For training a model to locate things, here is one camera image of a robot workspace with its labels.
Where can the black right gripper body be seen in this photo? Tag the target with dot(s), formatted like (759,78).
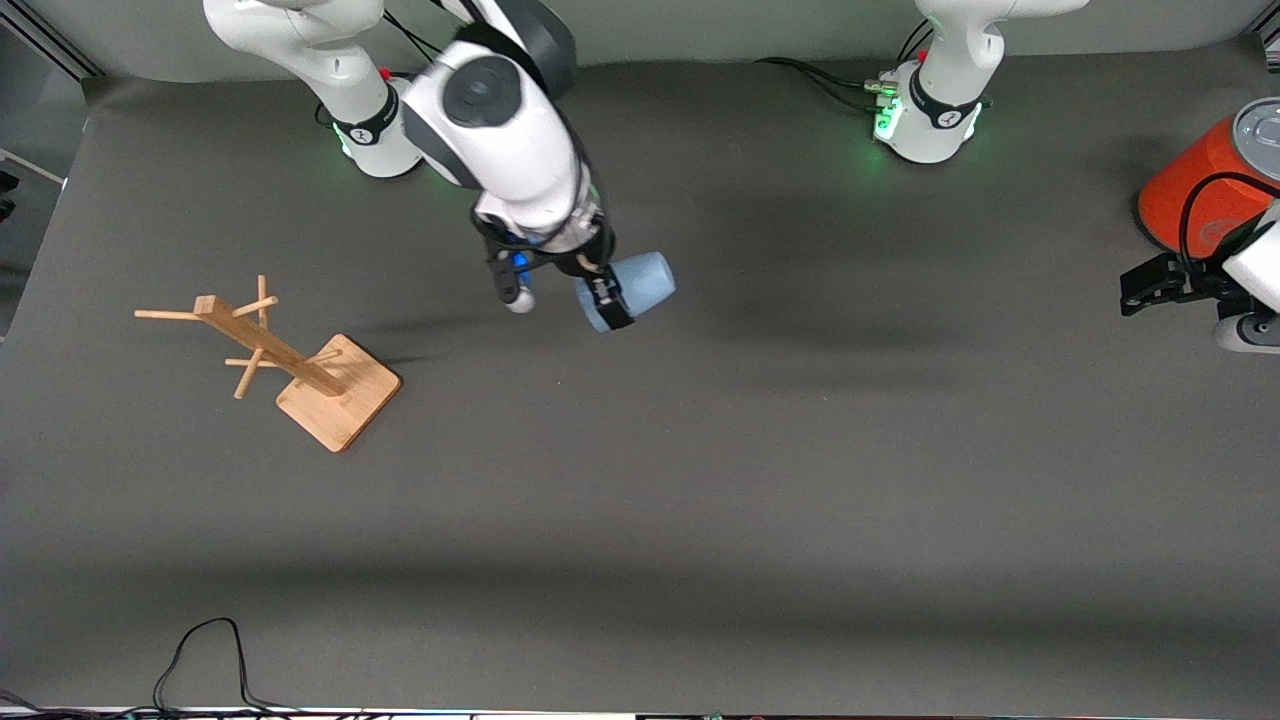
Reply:
(585,264)

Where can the light blue cup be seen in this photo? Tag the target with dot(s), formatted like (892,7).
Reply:
(645,285)

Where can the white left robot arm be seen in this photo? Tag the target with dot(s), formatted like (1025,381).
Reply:
(945,70)

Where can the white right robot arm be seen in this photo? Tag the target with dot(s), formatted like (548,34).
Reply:
(500,130)

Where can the orange can with silver lid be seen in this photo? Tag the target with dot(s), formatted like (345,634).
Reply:
(1190,195)

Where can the wooden mug tree stand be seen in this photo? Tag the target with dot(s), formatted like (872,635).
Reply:
(335,395)

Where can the grey aluminium frame profile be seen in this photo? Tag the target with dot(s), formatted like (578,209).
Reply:
(1270,36)
(50,40)

